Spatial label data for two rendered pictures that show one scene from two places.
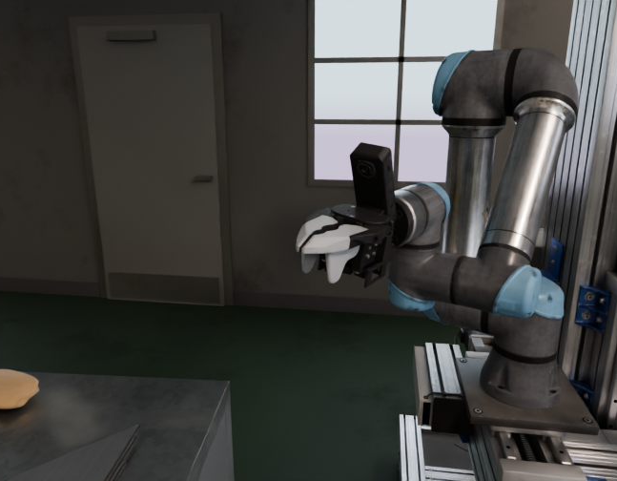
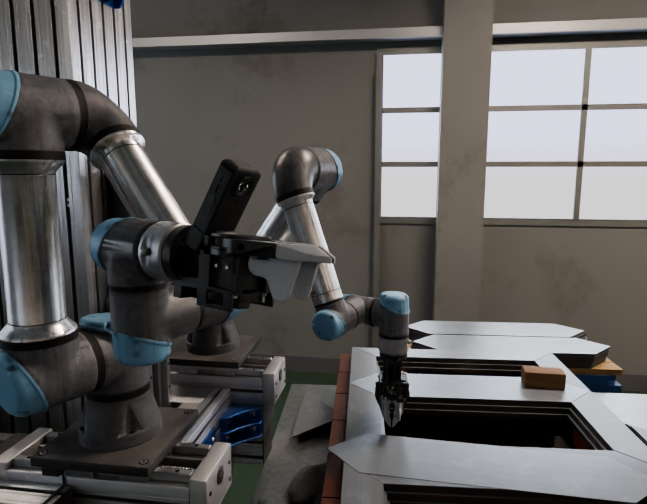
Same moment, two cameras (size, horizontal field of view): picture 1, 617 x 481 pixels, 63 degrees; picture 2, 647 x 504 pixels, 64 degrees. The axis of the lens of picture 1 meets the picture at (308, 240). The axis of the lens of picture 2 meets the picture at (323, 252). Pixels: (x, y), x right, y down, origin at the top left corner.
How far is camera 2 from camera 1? 0.73 m
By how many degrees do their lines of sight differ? 88
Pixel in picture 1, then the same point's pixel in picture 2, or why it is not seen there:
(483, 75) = (57, 103)
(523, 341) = (139, 372)
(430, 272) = (181, 305)
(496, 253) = not seen: hidden behind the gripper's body
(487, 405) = (137, 454)
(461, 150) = (37, 189)
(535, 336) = not seen: hidden behind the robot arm
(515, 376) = (141, 411)
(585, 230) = (87, 264)
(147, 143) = not seen: outside the picture
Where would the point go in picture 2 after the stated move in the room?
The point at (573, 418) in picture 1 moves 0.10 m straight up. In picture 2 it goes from (182, 416) to (180, 370)
